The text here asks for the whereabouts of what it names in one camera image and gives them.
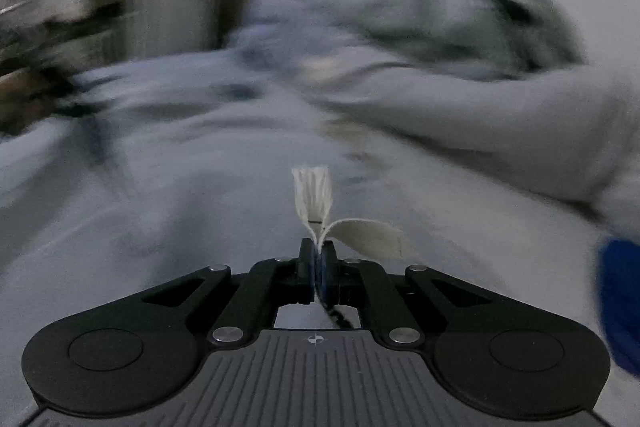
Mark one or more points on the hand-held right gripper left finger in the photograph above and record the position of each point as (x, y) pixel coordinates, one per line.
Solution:
(306, 267)

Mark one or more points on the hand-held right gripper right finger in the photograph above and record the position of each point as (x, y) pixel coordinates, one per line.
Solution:
(325, 272)

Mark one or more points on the beige garment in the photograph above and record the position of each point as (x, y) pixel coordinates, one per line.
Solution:
(315, 192)

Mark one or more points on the printed light blue bed sheet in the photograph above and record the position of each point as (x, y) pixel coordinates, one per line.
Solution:
(150, 187)

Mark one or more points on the white grey sweatshirt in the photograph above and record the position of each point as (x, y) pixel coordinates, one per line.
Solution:
(500, 122)

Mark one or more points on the white radiator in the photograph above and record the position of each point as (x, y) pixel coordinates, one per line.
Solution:
(170, 17)

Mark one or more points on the grey-green patterned blanket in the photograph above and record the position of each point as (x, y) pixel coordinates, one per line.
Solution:
(475, 22)

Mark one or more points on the royal blue cloth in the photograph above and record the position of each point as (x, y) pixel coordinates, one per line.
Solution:
(622, 302)

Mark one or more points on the dark wooden bedside shelf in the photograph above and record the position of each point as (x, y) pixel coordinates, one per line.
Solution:
(30, 37)

